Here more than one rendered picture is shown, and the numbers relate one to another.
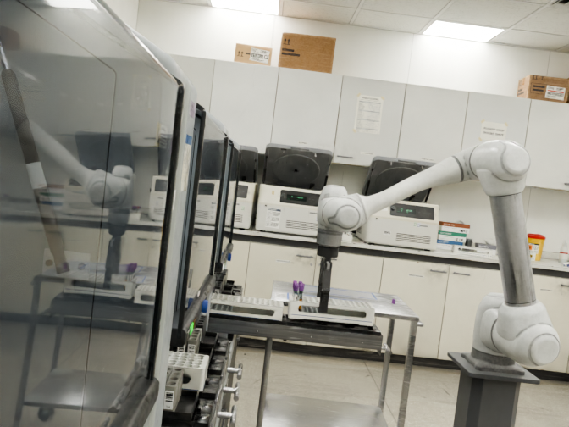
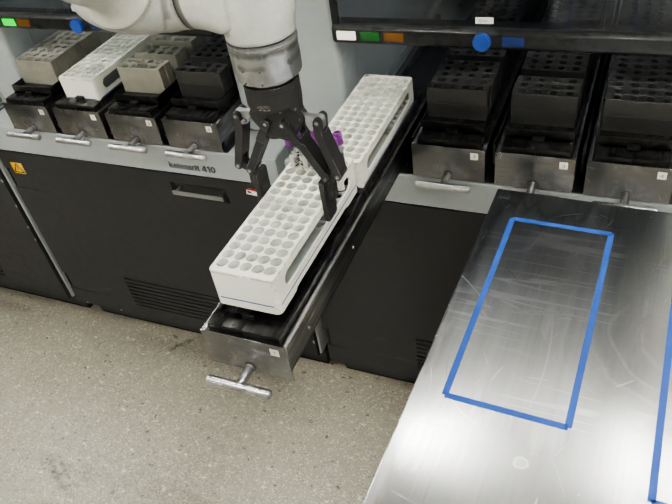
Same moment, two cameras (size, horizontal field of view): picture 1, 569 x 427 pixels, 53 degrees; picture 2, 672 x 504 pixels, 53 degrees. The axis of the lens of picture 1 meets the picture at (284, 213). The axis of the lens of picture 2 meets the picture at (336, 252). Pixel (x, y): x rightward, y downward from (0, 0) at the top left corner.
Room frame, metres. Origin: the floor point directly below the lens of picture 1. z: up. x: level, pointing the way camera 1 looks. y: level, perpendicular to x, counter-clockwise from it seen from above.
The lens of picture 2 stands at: (2.44, -0.85, 1.48)
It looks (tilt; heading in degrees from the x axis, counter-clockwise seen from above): 41 degrees down; 121
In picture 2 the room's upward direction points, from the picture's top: 10 degrees counter-clockwise
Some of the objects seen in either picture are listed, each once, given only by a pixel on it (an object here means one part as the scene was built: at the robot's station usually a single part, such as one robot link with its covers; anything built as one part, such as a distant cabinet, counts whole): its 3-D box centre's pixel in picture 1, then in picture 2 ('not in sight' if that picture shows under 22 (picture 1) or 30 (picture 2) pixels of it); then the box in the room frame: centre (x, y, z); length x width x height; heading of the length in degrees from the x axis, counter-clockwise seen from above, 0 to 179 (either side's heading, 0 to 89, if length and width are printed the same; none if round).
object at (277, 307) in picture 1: (240, 307); (364, 129); (1.97, 0.12, 0.83); 0.30 x 0.10 x 0.06; 92
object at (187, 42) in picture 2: not in sight; (176, 51); (1.40, 0.32, 0.85); 0.12 x 0.02 x 0.06; 3
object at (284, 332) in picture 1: (289, 328); (331, 211); (1.97, -0.06, 0.78); 0.73 x 0.14 x 0.09; 92
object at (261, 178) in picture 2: (323, 302); (263, 188); (1.92, -0.17, 0.90); 0.03 x 0.01 x 0.07; 92
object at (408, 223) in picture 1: (398, 202); not in sight; (4.61, -0.91, 1.25); 0.62 x 0.56 x 0.69; 2
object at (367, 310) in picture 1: (330, 309); (290, 225); (1.98, -0.20, 0.86); 0.30 x 0.10 x 0.06; 92
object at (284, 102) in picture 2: (327, 258); (276, 106); (1.98, -0.17, 1.04); 0.08 x 0.07 x 0.09; 2
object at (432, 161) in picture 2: not in sight; (486, 75); (2.11, 0.45, 0.78); 0.73 x 0.14 x 0.09; 92
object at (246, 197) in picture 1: (222, 184); not in sight; (4.55, 0.53, 1.22); 0.62 x 0.56 x 0.64; 0
